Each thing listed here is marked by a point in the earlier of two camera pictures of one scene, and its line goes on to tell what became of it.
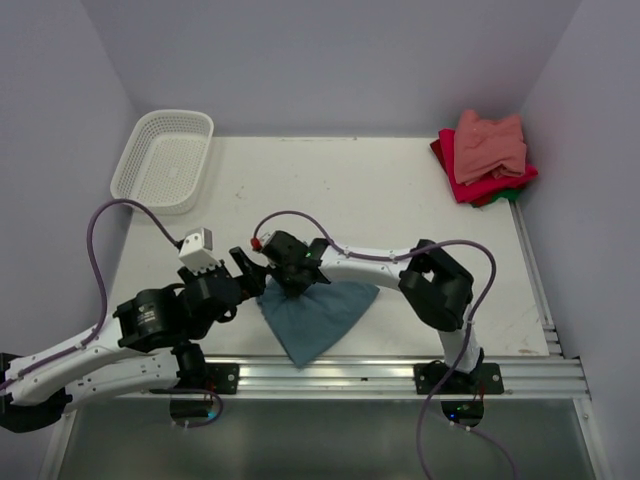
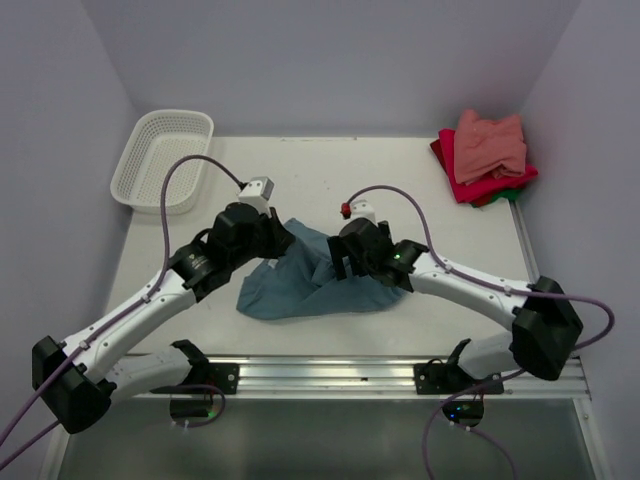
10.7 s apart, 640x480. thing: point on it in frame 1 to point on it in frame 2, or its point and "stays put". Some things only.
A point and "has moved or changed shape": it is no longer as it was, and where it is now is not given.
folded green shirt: [509, 194] stays put
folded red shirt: [477, 192] stays put
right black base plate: [487, 379] stays put
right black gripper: [292, 290] to [336, 246]
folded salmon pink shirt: [486, 150] stays put
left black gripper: [253, 274] to [281, 238]
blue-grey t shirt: [308, 324] has moved or changed shape
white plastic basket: [166, 159] stays put
